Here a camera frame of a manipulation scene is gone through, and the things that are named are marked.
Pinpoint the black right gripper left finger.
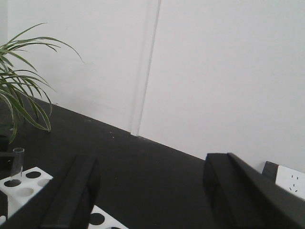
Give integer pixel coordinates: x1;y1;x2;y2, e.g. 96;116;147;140
1;155;100;229

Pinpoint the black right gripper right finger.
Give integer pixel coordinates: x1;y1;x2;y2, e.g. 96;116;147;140
203;153;305;229

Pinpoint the clear test tube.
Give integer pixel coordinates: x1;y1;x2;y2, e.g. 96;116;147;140
10;147;25;187

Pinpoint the white test tube rack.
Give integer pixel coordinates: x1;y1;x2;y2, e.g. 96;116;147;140
0;167;127;229

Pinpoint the black white power socket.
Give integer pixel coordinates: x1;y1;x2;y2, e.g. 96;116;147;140
262;161;305;200

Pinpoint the green spider plant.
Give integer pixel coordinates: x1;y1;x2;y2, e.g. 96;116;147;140
0;23;81;143

